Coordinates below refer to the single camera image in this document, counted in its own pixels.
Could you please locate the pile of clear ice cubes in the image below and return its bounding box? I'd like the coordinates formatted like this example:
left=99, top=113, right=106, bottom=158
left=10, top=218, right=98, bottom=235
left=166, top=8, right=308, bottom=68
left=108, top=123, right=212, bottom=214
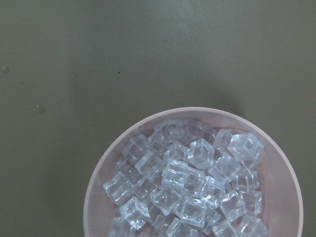
left=103, top=118, right=269, bottom=237

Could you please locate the pink bowl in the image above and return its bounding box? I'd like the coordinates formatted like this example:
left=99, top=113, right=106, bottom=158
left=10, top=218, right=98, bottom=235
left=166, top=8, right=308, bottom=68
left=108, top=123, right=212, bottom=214
left=83, top=107, right=304, bottom=237

